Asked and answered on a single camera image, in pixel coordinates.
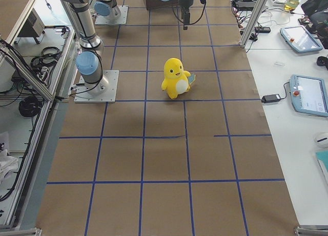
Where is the near teach pendant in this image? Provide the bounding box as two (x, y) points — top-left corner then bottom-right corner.
(290, 74), (327, 117)

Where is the teach pendant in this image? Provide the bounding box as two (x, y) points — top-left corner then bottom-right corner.
(280, 26), (323, 53)
(290, 74), (327, 117)

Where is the far teach pendant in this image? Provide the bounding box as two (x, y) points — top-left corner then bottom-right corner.
(280, 26), (323, 53)

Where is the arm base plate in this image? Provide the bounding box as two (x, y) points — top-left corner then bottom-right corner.
(94, 2), (129, 26)
(74, 70), (119, 103)

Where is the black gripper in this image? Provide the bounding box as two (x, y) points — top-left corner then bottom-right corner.
(178, 0), (194, 30)

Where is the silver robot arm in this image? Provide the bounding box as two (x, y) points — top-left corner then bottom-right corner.
(94, 0), (121, 20)
(61, 0), (206, 50)

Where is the yellow plush toy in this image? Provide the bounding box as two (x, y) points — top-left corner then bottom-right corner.
(161, 58), (196, 100)

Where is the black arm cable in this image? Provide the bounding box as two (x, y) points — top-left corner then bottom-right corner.
(171, 0), (208, 25)

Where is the yellow liquid bottle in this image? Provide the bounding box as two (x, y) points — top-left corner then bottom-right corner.
(284, 0), (301, 12)

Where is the grey control box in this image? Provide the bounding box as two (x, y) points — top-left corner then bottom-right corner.
(17, 8), (45, 44)

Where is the black power adapter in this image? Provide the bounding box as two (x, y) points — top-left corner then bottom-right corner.
(261, 94), (281, 104)

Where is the aluminium frame post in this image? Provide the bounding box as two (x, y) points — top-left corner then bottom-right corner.
(239, 0), (267, 48)

